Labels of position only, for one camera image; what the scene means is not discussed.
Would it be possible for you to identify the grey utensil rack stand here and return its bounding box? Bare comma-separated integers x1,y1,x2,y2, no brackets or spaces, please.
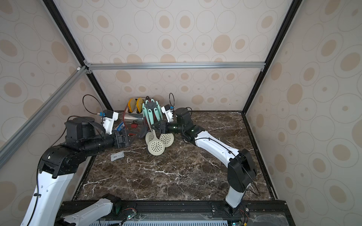
142,97,163,145

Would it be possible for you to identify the cream skimmer pile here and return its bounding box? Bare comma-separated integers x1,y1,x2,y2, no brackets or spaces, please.
143,107,165,156
145,132,155,145

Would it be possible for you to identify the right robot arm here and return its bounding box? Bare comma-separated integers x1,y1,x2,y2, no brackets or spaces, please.
146,108,257,212

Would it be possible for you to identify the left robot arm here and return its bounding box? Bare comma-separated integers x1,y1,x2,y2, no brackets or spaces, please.
22,116,142,226

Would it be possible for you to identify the red chrome toaster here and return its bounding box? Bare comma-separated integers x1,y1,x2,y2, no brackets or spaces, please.
123,97,145,130

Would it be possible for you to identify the blue snack packet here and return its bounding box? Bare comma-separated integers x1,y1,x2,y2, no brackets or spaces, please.
116,122,125,131

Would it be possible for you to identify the left yellow toast slice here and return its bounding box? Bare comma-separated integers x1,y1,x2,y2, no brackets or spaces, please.
128,98,137,113

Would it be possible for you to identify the yellow toast slice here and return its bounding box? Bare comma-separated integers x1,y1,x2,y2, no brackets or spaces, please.
136,98,144,114
128,98,137,113

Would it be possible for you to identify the right yellow toast slice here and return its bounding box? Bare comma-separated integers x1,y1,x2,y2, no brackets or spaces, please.
136,98,144,114

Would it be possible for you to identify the back aluminium rail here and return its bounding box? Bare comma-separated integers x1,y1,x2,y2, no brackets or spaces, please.
86,62,266,71

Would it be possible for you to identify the aluminium rail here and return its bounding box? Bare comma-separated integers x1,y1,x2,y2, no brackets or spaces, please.
86,62,266,71
1,66,87,167

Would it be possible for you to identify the left aluminium rail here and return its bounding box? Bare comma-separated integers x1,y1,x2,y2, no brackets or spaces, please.
1,66,87,167

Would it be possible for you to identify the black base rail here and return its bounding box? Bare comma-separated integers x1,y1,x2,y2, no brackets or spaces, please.
55,200,296,226

